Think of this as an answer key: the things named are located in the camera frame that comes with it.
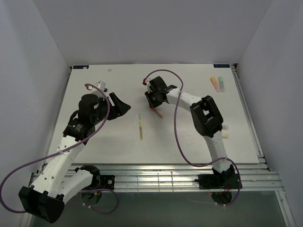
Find aluminium frame rails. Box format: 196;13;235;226
27;163;285;193

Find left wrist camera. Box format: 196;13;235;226
95;81;106;91

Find left blue corner label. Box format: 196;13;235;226
72;65;89;70

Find pastel orange highlighter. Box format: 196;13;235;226
210;77;221;93

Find thin orange highlighter pen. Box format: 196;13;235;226
152;108;163;119

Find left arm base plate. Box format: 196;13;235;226
97;175;116;190

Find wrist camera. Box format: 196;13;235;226
95;81;106;91
145;78;151;92

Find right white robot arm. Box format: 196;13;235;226
143;76;235;182

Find pastel green highlighter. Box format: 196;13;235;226
218;76;225;92

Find thin yellow highlighter pen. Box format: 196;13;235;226
139;122;143;140

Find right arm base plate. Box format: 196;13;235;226
194;174;242;189

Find pastel yellow highlighter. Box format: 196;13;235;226
222;133;229;139

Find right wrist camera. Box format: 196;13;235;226
145;78;151;92

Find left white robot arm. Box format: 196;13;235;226
18;93;131;223

